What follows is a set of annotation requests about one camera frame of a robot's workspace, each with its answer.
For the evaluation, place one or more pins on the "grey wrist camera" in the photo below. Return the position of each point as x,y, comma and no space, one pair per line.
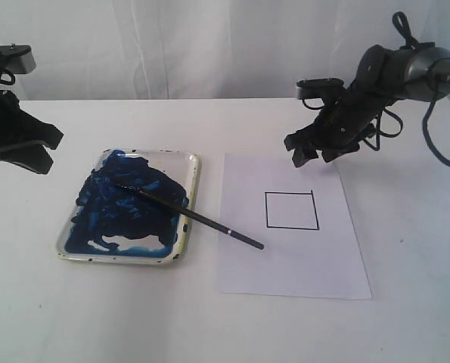
319,88
18,59

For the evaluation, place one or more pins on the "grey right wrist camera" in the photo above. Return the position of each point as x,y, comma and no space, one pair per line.
319,88

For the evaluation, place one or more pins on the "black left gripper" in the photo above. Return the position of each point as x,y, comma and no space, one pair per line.
18,127

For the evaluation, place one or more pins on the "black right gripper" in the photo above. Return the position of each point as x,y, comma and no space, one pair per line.
337,127

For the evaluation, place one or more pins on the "white backdrop curtain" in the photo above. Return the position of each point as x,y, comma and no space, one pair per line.
202,49

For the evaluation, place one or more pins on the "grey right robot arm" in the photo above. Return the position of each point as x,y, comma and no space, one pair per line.
418,74

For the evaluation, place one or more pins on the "white paper with black square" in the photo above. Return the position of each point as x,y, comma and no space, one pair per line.
301,217

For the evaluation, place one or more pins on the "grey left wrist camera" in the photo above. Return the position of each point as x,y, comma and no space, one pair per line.
18,59

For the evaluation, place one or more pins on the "white tray with blue paint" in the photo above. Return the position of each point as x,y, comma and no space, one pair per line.
112,225

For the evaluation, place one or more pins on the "black paintbrush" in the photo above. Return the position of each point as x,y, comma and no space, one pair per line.
193,215

